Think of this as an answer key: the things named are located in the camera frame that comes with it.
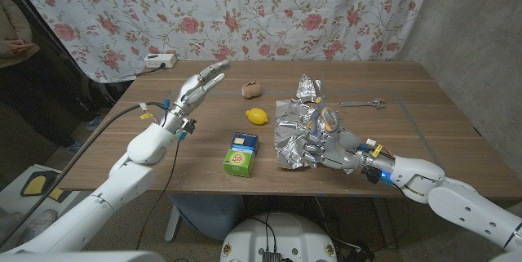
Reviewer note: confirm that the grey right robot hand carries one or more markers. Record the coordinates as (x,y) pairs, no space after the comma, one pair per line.
(338,152)

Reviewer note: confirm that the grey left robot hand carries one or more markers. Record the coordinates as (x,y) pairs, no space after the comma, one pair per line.
(193,92)

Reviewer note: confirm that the large aluminum foil sheet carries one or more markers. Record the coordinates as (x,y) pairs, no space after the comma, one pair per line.
(291,131)

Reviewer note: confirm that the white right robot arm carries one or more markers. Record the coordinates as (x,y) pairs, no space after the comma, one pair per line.
(456,201)

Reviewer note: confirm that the small crumpled aluminum foil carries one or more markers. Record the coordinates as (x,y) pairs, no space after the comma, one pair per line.
(306,88)

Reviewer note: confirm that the green blue sponge package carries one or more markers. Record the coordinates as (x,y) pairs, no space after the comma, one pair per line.
(240,158)

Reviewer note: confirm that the white power strip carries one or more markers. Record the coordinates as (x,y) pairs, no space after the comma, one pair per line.
(159,60)

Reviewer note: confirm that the silver metal tool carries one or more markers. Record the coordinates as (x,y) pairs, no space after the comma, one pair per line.
(359,103)

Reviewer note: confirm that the brown potato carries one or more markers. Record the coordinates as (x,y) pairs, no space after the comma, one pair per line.
(250,89)

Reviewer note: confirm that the yellow lemon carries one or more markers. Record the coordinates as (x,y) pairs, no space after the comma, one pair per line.
(257,116)

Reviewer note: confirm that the floral backdrop cloth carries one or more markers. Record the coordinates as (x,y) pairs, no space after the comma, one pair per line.
(163,9)

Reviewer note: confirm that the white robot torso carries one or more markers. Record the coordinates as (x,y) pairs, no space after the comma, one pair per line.
(281,233)

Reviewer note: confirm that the black power adapter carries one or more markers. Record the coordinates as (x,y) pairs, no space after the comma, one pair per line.
(361,254)

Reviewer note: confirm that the grey blue stool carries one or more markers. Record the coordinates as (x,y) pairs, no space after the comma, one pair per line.
(208,213)

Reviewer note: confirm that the yellow black floor mat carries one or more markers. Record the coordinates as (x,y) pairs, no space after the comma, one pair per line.
(34,184)

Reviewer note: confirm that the person in beige jacket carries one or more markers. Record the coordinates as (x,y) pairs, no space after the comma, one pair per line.
(12,29)

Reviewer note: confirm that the white sneaker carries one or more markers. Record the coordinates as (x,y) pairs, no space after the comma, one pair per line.
(42,219)

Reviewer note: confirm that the white robot body panel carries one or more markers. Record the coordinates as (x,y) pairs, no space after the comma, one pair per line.
(81,257)

